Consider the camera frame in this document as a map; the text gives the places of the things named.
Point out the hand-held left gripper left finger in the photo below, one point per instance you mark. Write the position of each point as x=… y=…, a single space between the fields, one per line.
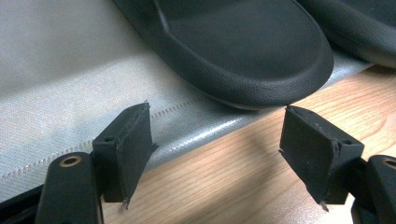
x=124 y=155

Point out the grey two-tier shoe rack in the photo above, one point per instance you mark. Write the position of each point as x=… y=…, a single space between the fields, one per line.
x=62 y=93

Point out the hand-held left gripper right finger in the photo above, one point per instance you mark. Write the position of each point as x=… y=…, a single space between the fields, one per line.
x=314 y=152

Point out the black flip-flop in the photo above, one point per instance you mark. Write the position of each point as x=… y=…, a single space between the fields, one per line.
x=236 y=46
x=358 y=28

